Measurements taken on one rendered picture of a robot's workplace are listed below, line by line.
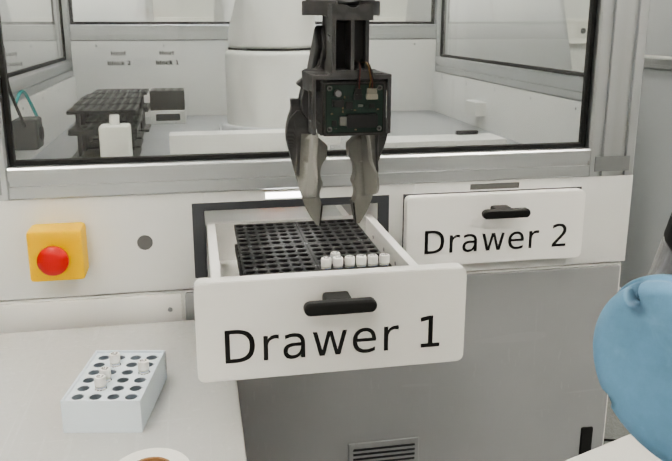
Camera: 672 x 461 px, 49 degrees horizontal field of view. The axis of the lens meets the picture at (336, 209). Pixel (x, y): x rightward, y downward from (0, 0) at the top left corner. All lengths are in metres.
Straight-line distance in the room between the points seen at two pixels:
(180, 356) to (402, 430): 0.44
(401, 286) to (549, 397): 0.61
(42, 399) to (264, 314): 0.30
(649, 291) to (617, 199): 0.86
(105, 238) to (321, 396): 0.42
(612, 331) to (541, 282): 0.81
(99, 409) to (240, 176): 0.41
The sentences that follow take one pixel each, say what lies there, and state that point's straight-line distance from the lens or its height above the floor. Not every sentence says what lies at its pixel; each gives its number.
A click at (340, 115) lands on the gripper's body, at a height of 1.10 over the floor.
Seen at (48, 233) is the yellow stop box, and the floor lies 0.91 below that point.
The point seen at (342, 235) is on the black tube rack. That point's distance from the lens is 1.02.
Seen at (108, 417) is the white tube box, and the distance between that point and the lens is 0.85.
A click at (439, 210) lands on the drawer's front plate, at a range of 1.13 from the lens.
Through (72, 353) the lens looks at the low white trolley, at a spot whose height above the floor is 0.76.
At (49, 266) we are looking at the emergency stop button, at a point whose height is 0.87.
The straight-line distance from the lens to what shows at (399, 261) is 0.96.
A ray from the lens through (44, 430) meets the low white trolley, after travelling 0.88.
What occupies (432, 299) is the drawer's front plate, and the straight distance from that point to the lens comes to 0.81.
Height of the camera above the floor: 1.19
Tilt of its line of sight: 14 degrees down
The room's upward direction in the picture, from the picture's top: straight up
